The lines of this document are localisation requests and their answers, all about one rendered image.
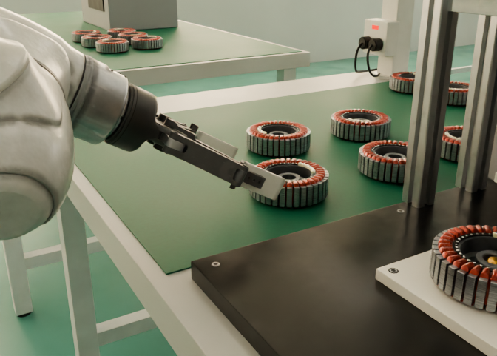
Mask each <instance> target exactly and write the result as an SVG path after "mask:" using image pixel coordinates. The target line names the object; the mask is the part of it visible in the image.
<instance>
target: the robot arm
mask: <svg viewBox="0 0 497 356"><path fill-rule="evenodd" d="M157 112H158V102H157V99H156V97H155V96H154V95H153V94H152V93H150V92H148V91H146V90H144V89H141V88H140V87H137V86H135V85H134V84H130V83H128V79H127V77H126V76H123V75H121V73H120V72H119V73H117V72H115V71H114V70H111V69H110V68H109V67H108V66H107V65H105V64H103V63H101V62H99V61H97V60H95V59H94V58H93V57H91V56H88V55H84V54H83V53H81V52H79V51H77V50H76V49H74V48H73V47H71V46H70V45H68V43H66V42H65V40H63V38H61V37H60V36H58V35H56V34H55V33H53V32H52V31H50V30H48V29H47V28H45V27H43V26H41V25H40V24H37V23H35V22H34V21H31V20H29V19H27V18H25V17H23V16H20V15H19V14H17V13H14V12H12V11H10V10H7V9H5V8H3V7H0V241H2V240H9V239H13V238H17V237H20V236H22V235H26V234H27V233H29V232H31V231H33V230H34V229H36V228H38V227H39V226H40V225H43V224H46V223H47V222H49V221H50V220H51V219H52V217H53V216H54V215H55V214H56V213H57V211H58V210H59V209H60V207H61V205H62V204H63V202H64V200H65V198H66V196H67V193H68V191H69V188H70V184H71V180H72V175H73V171H74V163H75V145H74V138H78V139H80V140H82V141H86V142H87V143H90V144H99V143H101V142H103V141H104V142H105V143H107V144H110V145H112V146H114V147H117V148H119V149H122V150H125V151H127V152H132V151H135V150H136V149H138V148H139V147H140V146H141V145H142V143H144V142H145V141H147V142H148V143H150V144H153V147H154V148H155V149H157V150H159V151H161V152H164V153H166V154H170V155H173V156H174V157H176V158H179V159H180V160H183V161H186V162H188V163H190V164H192V165H194V166H196V167H198V168H200V169H202V170H204V171H206V172H208V173H210V174H212V175H215V176H217V177H218V178H221V179H223V180H224V181H227V182H229V183H230V184H231V185H230V187H229V188H231V189H235V187H243V188H245V189H248V190H250V191H252V192H256V193H257V194H260V195H263V196H265V197H267V198H270V199H272V200H274V201H275V200H277V197H278V195H279V194H280V191H281V189H282V188H283V185H284V183H285V179H284V178H282V177H280V176H278V175H275V174H274V173H271V172H269V171H267V170H264V169H262V168H259V167H257V166H255V165H253V164H250V163H249V162H246V161H244V160H242V161H240V162H239V161H237V160H235V159H234V157H235V155H236V153H237V151H238V148H236V147H234V146H232V145H231V144H227V143H226V142H224V141H221V140H219V139H217V138H215V137H213V136H210V135H208V134H206V133H204V132H201V131H200V130H198V131H197V129H198V127H199V126H198V125H196V124H193V123H191V125H190V127H188V126H186V124H184V123H180V122H178V121H175V120H174V119H172V118H170V117H169V116H167V115H164V114H163V113H161V112H160V113H159V114H157ZM196 132H197V133H196ZM195 133H196V134H195Z"/></svg>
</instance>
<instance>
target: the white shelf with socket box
mask: <svg viewBox="0 0 497 356"><path fill-rule="evenodd" d="M414 2H415V0H383V3H382V18H381V19H378V18H375V19H366V20H365V32H364V36H363V37H361V38H360V39H359V46H358V47H357V49H356V53H355V58H354V69H355V72H356V73H364V72H369V73H370V75H371V76H373V77H376V78H380V79H385V80H390V75H392V74H394V73H398V72H407V71H408V61H409V54H410V40H411V32H412V24H413V10H414ZM359 48H361V49H362V50H363V52H364V53H367V55H366V61H367V67H368V69H367V70H357V69H356V59H357V55H358V52H359ZM369 53H370V54H374V55H378V56H379V57H378V66H377V68H376V69H371V68H370V65H369ZM375 70H377V71H376V72H374V73H372V72H371V71H375Z"/></svg>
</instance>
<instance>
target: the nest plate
mask: <svg viewBox="0 0 497 356"><path fill-rule="evenodd" d="M431 251H432V250H430V251H427V252H423V253H421V254H418V255H414V256H412V257H409V258H406V259H404V260H401V261H397V262H395V263H391V264H388V265H386V266H382V267H379V268H377V269H376V279H377V280H378V281H379V282H381V283H383V284H384V285H386V286H387V287H388V288H390V289H391V290H393V291H394V292H395V293H397V294H398V295H400V296H402V297H403V298H404V299H405V300H407V301H409V302H410V303H412V304H413V305H414V306H416V307H417V308H419V309H421V310H422V311H423V312H425V313H426V314H427V315H429V316H431V317H432V318H433V319H435V320H437V321H438V322H439V323H440V324H442V325H443V326H445V327H447V328H448V329H449V330H451V331H452V332H454V333H455V334H457V335H458V336H459V337H461V338H463V339H464V340H466V341H467V342H468V343H470V344H471V345H473V346H475V347H476V348H477V349H478V350H480V351H481V352H483V353H485V354H486V355H487V356H497V311H496V310H495V312H488V311H486V305H484V308H483V309H477V308H476V307H474V305H473V306H469V305H467V304H465V303H463V302H461V301H458V300H456V299H455V298H453V297H451V296H449V295H448V294H446V293H445V292H444V291H442V290H441V289H440V288H439V287H438V285H436V284H435V283H434V282H433V280H432V278H431V276H430V273H429V267H430V256H431Z"/></svg>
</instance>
